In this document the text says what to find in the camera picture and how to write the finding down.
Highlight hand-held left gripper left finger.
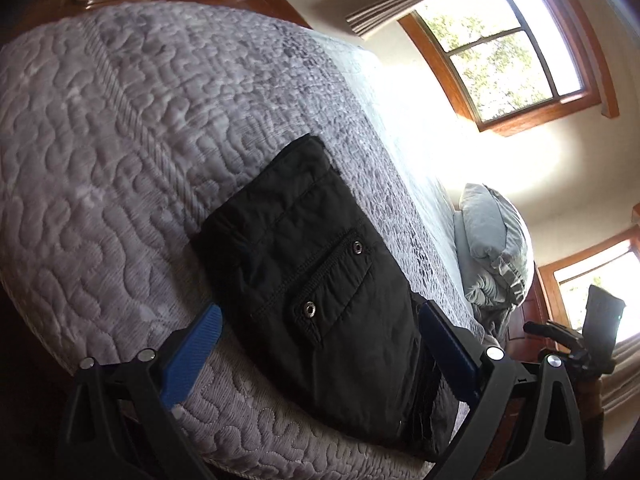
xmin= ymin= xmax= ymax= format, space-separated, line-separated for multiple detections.
xmin=55 ymin=304 xmax=224 ymax=480

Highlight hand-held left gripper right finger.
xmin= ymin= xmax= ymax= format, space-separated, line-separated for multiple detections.
xmin=419 ymin=300 xmax=586 ymax=480

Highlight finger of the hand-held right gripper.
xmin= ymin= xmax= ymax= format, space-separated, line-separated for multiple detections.
xmin=523 ymin=321 xmax=585 ymax=356
xmin=584 ymin=284 xmax=627 ymax=361

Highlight black pants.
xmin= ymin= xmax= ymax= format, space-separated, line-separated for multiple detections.
xmin=191 ymin=132 xmax=465 ymax=463

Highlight person's right hand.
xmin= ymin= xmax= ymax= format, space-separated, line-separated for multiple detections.
xmin=580 ymin=376 xmax=607 ymax=423

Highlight wooden bed headboard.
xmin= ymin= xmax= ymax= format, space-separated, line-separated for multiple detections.
xmin=502 ymin=259 xmax=568 ymax=361

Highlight beige curtain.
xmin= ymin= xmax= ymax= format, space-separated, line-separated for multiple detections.
xmin=344 ymin=0 xmax=438 ymax=37
xmin=599 ymin=342 xmax=640 ymax=413

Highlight grey folded duvet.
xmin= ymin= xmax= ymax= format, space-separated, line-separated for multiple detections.
xmin=464 ymin=270 xmax=528 ymax=343

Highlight light blue pillow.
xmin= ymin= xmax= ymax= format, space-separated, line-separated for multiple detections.
xmin=452 ymin=182 xmax=537 ymax=306

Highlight purple quilted blanket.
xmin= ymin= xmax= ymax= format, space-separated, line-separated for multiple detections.
xmin=0 ymin=2 xmax=486 ymax=478

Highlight grey bed sheet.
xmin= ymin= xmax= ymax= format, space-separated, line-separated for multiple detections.
xmin=305 ymin=27 xmax=473 ymax=311

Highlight narrow wooden frame window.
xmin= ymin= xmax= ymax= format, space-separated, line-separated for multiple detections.
xmin=537 ymin=225 xmax=640 ymax=353

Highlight wide wooden frame window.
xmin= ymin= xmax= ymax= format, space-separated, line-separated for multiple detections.
xmin=369 ymin=0 xmax=622 ymax=139

